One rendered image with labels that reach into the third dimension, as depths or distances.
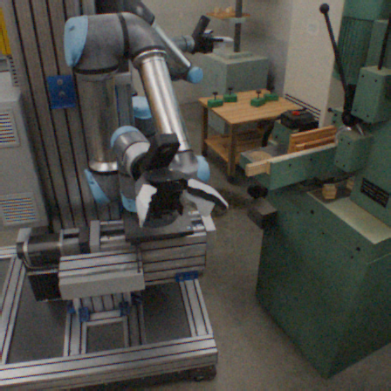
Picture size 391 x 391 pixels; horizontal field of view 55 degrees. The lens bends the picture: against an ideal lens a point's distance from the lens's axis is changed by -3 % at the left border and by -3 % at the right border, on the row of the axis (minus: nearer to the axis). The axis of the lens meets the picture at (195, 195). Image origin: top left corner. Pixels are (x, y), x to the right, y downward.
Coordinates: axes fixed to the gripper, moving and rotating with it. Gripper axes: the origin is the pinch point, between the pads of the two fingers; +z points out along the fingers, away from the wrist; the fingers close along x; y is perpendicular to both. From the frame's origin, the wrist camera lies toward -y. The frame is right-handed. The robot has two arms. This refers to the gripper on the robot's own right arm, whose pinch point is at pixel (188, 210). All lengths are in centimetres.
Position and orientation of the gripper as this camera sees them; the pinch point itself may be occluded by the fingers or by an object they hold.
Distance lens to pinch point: 62.6
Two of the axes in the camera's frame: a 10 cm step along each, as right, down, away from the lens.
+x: -8.9, 1.2, -4.3
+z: 4.3, 5.0, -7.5
